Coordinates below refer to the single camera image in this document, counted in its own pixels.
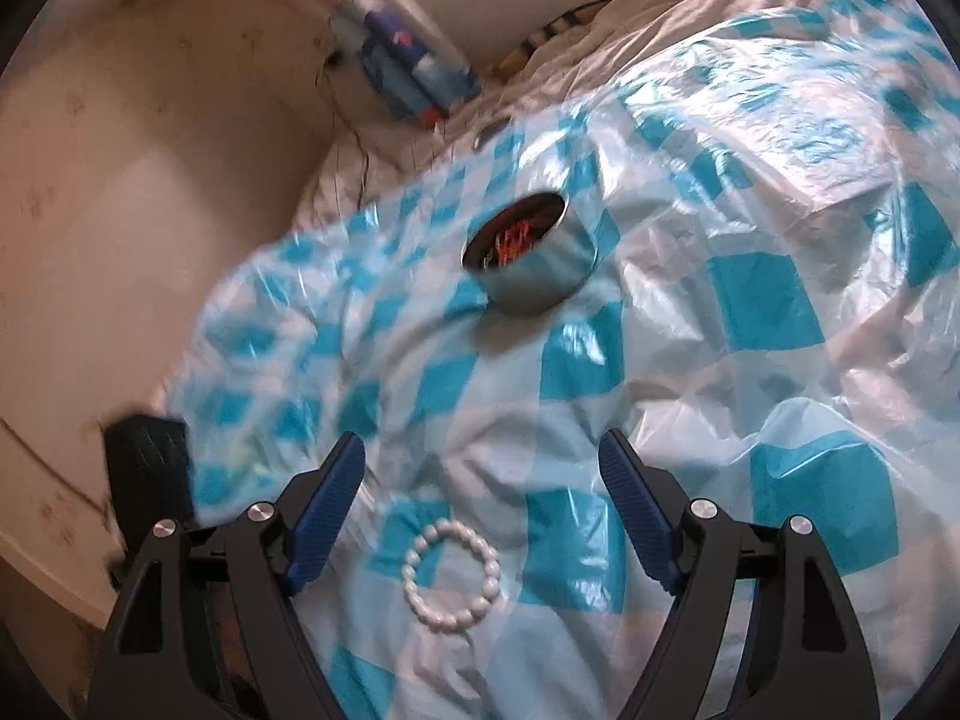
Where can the white grid bed sheet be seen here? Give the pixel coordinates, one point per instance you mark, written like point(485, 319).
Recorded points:
point(374, 161)

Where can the striped plush toy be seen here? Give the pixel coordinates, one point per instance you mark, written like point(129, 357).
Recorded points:
point(567, 27)

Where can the round silver metal tin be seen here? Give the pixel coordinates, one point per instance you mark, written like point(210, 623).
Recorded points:
point(531, 255)

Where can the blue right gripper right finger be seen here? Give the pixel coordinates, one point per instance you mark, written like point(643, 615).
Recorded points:
point(647, 501)

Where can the round silver tin lid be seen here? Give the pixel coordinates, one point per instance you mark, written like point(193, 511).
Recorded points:
point(488, 131)

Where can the blue white checkered plastic sheet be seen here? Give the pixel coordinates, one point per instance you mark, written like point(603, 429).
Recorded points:
point(773, 317)

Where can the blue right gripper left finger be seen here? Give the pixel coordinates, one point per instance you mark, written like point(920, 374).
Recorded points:
point(315, 505)

